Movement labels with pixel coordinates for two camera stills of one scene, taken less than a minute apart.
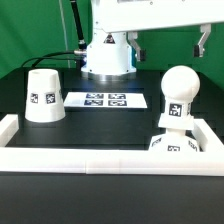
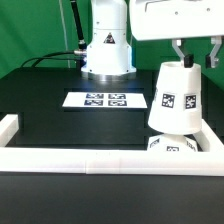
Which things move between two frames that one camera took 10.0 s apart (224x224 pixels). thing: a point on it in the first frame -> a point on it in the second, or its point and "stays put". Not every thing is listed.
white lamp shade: x=44 y=99 -> x=177 y=99
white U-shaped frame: x=140 y=162 stays put
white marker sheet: x=129 y=100 stays put
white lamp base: x=175 y=139 stays put
